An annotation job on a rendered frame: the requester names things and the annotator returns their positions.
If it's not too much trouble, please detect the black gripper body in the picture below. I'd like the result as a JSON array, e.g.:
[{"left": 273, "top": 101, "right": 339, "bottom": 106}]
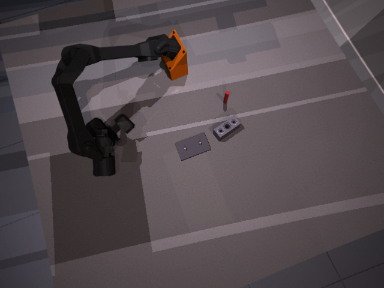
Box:
[{"left": 108, "top": 114, "right": 135, "bottom": 144}]

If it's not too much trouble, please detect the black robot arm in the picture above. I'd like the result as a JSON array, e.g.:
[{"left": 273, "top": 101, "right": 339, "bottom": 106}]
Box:
[{"left": 51, "top": 34, "right": 181, "bottom": 176}]

